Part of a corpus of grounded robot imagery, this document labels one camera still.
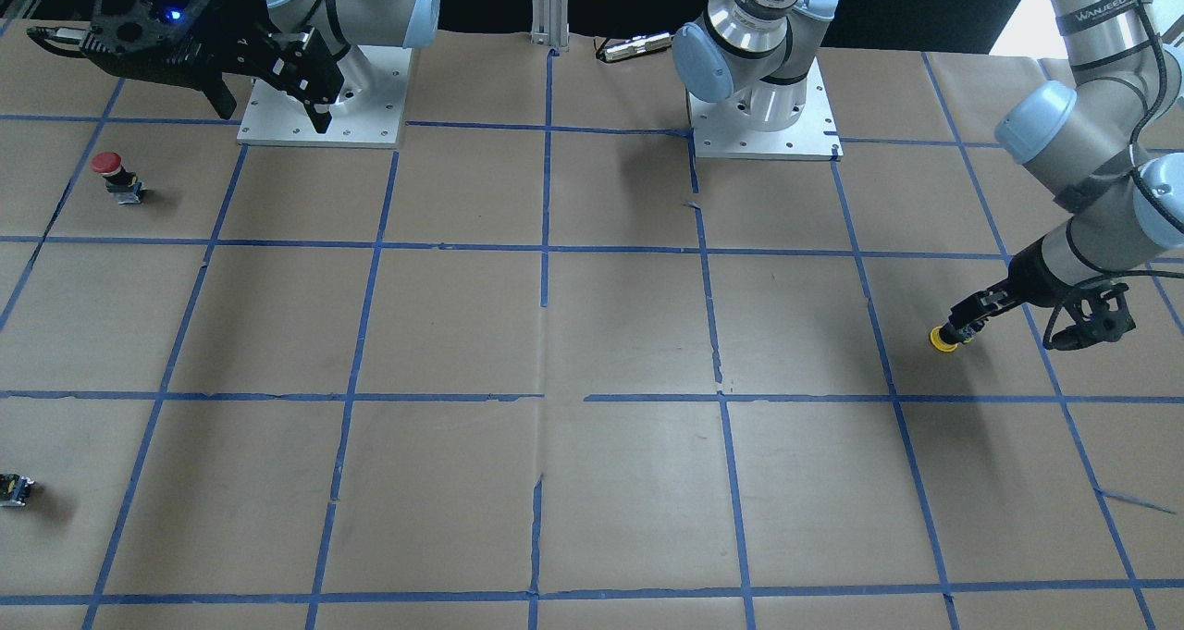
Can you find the yellow push button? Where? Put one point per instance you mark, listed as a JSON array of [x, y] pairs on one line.
[[947, 338]]

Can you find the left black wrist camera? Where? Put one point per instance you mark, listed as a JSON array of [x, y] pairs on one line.
[[1089, 314]]

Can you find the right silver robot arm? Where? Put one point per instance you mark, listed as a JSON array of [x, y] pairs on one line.
[[359, 33]]

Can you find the aluminium frame post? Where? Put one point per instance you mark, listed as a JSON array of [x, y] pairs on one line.
[[549, 24]]

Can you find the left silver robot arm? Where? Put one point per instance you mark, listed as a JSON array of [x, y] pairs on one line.
[[1082, 142]]

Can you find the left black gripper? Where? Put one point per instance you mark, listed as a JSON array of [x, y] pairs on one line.
[[1029, 282]]

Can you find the red push button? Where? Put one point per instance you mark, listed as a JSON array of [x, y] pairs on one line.
[[124, 185]]

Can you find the brown paper table cover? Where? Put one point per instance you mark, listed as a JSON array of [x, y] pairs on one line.
[[542, 367]]

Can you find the silver cable connector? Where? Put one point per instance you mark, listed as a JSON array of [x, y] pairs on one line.
[[608, 52]]

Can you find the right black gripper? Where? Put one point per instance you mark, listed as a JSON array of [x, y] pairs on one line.
[[242, 12]]

